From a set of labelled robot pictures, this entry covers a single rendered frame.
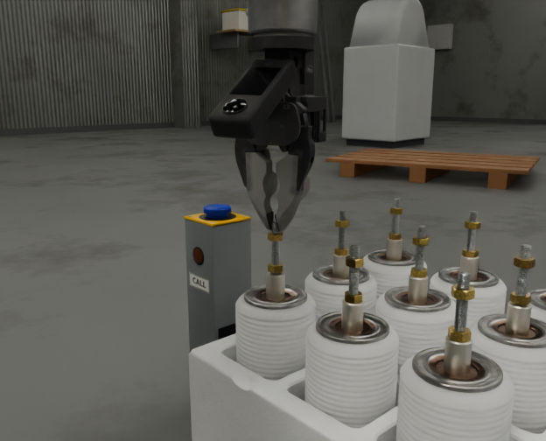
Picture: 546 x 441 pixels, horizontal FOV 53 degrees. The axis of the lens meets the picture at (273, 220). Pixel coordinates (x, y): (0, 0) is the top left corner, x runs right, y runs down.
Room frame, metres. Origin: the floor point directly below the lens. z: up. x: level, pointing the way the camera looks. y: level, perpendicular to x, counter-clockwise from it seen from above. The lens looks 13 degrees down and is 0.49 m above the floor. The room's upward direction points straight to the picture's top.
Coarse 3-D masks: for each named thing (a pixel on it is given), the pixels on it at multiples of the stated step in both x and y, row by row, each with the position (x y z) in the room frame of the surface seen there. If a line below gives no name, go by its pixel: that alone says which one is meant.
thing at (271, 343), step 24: (240, 312) 0.58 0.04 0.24; (264, 312) 0.57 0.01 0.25; (288, 312) 0.57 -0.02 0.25; (312, 312) 0.59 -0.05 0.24; (240, 336) 0.59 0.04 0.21; (264, 336) 0.56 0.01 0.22; (288, 336) 0.57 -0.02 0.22; (240, 360) 0.59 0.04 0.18; (264, 360) 0.56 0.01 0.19; (288, 360) 0.57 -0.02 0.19
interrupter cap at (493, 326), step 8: (480, 320) 0.53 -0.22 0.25; (488, 320) 0.54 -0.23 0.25; (496, 320) 0.53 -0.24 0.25; (504, 320) 0.54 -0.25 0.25; (536, 320) 0.53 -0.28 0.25; (480, 328) 0.51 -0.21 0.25; (488, 328) 0.51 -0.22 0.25; (496, 328) 0.52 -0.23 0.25; (504, 328) 0.52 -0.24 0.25; (536, 328) 0.52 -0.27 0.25; (544, 328) 0.52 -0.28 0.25; (488, 336) 0.50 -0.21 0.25; (496, 336) 0.49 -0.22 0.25; (504, 336) 0.50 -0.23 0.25; (512, 336) 0.50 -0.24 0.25; (520, 336) 0.50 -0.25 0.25; (528, 336) 0.50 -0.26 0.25; (536, 336) 0.50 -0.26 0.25; (544, 336) 0.50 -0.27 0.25; (512, 344) 0.48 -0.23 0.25; (520, 344) 0.48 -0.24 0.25; (528, 344) 0.48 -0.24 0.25; (536, 344) 0.48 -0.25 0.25; (544, 344) 0.48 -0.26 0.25
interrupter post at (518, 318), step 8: (512, 304) 0.51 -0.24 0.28; (528, 304) 0.51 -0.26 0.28; (512, 312) 0.51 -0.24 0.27; (520, 312) 0.50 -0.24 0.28; (528, 312) 0.50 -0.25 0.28; (512, 320) 0.51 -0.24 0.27; (520, 320) 0.50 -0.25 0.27; (528, 320) 0.50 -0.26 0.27; (512, 328) 0.51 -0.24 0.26; (520, 328) 0.50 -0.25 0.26; (528, 328) 0.51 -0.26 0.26
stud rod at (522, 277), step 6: (522, 246) 0.51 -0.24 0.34; (528, 246) 0.51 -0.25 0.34; (522, 252) 0.51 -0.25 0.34; (528, 252) 0.51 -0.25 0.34; (522, 258) 0.51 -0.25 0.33; (528, 258) 0.51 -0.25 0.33; (522, 270) 0.51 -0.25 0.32; (522, 276) 0.51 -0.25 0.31; (522, 282) 0.51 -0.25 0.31; (516, 288) 0.51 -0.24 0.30; (522, 288) 0.51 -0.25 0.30; (516, 294) 0.51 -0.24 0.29; (522, 294) 0.51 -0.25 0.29
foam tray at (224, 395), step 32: (192, 352) 0.61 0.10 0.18; (224, 352) 0.62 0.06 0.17; (192, 384) 0.61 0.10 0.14; (224, 384) 0.56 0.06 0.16; (256, 384) 0.53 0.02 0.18; (288, 384) 0.53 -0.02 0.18; (192, 416) 0.61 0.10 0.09; (224, 416) 0.56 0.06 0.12; (256, 416) 0.52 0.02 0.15; (288, 416) 0.48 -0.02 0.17; (320, 416) 0.47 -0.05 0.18; (384, 416) 0.47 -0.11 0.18
